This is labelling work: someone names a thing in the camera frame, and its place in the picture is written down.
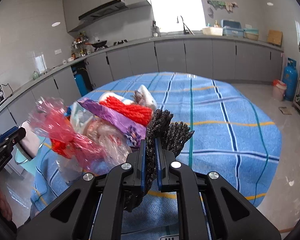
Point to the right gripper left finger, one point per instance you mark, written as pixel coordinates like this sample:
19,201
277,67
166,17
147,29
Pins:
124,190

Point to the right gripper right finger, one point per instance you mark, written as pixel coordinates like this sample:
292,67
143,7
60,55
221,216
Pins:
174,176

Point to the red plastic bag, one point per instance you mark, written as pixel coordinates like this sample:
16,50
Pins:
48,119

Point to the black mesh net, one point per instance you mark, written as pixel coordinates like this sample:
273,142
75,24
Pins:
173,137

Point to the purple snack wrapper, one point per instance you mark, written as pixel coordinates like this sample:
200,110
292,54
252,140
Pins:
133,131

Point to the clear printed plastic bag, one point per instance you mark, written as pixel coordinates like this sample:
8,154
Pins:
110,138

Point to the red foam net sleeve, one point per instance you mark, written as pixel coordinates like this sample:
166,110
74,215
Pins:
139,114

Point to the pale green plastic bag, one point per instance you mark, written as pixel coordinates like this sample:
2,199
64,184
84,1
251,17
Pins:
80,118

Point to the light blue trash bin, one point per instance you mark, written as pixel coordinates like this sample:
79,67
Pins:
26,162

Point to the kitchen faucet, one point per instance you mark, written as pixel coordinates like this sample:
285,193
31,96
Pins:
186,29

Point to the person's left hand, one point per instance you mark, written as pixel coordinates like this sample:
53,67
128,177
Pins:
5,208

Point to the green ceramic jar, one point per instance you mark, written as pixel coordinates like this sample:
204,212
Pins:
35,75

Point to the blue plaid tablecloth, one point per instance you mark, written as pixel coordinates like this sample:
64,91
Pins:
232,137

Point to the blue gas cylinder under counter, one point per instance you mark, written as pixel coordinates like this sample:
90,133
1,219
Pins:
80,83

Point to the crumpled printed paper packet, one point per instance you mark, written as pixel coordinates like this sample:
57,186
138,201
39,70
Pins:
143,97

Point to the white paper cup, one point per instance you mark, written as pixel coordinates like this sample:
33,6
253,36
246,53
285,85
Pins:
105,95

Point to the spice rack with bottles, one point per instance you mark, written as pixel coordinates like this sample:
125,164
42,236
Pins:
79,45

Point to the black wok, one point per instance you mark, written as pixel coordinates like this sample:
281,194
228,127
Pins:
98,45

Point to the gas stove burner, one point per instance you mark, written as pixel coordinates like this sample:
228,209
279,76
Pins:
120,42

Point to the grey base cabinets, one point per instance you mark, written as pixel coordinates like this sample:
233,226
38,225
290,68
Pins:
221,58

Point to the white and red bucket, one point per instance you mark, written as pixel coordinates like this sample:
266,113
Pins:
279,90

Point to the utensil holder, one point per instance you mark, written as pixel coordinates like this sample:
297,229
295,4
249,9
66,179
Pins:
155,30

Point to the cream plastic basin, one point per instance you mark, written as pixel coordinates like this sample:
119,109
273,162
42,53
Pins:
213,31

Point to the blue gas cylinder right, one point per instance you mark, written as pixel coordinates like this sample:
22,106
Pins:
290,77

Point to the blue dish rack box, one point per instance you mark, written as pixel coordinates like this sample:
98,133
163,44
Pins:
232,28

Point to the black range hood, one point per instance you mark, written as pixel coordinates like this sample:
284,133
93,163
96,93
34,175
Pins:
103,10

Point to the teal basket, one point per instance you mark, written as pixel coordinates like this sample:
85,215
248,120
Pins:
250,33

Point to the wooden cutting board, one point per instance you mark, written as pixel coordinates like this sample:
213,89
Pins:
275,37

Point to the bright window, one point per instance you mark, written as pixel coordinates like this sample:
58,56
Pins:
166,11

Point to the hanging cloths on wall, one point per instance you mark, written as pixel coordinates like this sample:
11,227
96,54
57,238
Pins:
229,6

